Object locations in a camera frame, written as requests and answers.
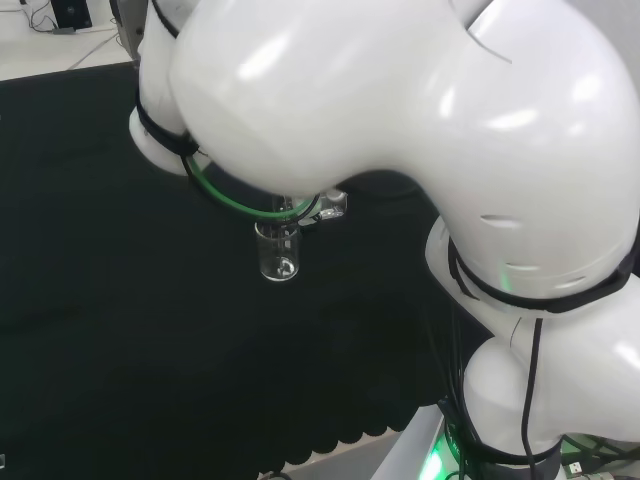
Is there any black cable bundle at base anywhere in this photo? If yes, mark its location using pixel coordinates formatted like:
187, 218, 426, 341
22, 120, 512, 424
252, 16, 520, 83
423, 294, 489, 464

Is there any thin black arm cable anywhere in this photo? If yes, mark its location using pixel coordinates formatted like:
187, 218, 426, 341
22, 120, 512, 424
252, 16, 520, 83
518, 316, 545, 480

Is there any black box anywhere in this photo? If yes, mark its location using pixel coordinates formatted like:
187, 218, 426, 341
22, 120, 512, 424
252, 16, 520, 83
51, 0, 94, 30

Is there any black bench cloth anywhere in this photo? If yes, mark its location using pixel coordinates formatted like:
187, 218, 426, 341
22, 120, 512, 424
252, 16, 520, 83
0, 60, 494, 480

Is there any grey metal post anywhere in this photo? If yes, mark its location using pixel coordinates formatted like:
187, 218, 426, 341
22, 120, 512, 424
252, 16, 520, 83
115, 0, 149, 60

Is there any green cable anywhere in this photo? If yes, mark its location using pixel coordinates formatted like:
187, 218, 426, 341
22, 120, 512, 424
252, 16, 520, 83
185, 152, 321, 222

